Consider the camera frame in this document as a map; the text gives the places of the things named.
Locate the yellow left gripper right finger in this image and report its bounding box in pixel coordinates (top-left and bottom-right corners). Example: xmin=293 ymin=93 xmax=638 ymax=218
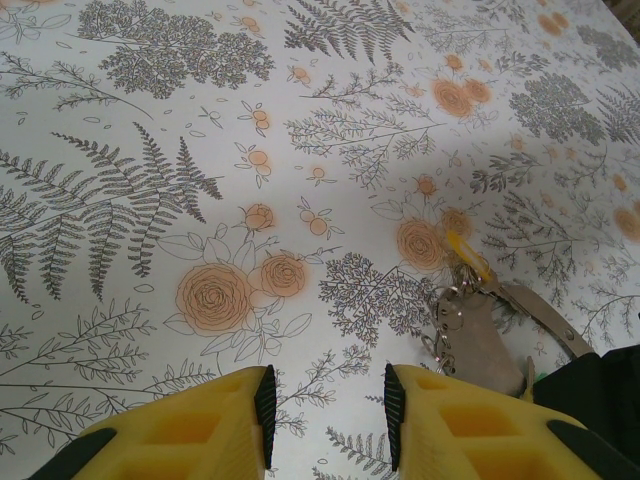
xmin=383 ymin=363 xmax=627 ymax=480

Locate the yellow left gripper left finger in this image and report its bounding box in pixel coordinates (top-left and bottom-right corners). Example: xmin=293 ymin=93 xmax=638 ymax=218
xmin=22 ymin=363 xmax=279 ymax=480

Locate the key with yellow tag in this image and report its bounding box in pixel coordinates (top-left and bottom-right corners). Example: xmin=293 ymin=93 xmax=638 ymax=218
xmin=446 ymin=229 xmax=501 ymax=301

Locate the floral patterned table cover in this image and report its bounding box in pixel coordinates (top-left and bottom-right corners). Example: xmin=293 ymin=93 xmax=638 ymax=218
xmin=0 ymin=0 xmax=640 ymax=480

